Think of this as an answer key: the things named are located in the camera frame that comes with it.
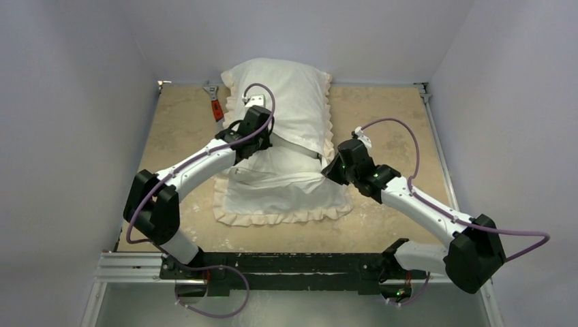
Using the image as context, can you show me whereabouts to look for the aluminium frame rail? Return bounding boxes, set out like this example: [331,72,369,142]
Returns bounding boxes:
[81,82,504,327]

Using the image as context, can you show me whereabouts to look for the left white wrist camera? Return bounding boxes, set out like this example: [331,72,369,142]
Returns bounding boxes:
[241,94,267,108]

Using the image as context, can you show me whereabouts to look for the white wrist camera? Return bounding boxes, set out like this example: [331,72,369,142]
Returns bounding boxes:
[352,126,372,149]
[241,94,267,108]

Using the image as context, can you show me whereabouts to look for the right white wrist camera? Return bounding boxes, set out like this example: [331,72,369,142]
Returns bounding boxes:
[352,126,372,149]

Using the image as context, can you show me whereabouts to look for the white pillow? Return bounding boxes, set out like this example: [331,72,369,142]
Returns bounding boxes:
[268,134,322,174]

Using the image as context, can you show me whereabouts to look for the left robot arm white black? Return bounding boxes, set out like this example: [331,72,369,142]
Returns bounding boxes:
[123,106,274,279]

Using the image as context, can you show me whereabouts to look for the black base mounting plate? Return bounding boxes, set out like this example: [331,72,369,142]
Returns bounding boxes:
[159,252,426,296]

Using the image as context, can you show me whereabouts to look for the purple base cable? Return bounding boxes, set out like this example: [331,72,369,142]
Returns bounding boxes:
[174,266,251,320]
[384,275,433,308]

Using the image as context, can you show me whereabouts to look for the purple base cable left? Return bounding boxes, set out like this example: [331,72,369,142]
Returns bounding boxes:
[174,266,251,320]

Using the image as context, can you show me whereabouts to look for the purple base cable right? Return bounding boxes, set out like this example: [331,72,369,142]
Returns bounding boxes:
[384,275,433,308]

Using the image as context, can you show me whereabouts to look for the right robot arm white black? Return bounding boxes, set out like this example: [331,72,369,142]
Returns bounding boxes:
[322,139,506,294]

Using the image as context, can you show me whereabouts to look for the grey pillow with cream ruffle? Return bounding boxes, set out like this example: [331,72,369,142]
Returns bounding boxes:
[213,58,353,226]

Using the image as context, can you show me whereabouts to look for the red handled adjustable wrench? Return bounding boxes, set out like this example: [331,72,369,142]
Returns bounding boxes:
[202,81,224,123]

